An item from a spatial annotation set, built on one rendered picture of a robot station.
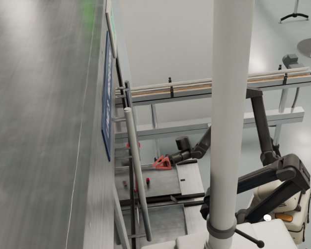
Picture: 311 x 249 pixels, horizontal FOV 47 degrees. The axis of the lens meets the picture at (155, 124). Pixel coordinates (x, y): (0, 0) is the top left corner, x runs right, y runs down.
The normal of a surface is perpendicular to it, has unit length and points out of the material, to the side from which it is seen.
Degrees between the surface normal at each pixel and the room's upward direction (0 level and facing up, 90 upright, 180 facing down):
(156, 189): 0
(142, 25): 90
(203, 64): 90
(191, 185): 0
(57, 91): 0
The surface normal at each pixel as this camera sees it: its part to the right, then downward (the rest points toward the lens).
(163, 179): -0.08, -0.76
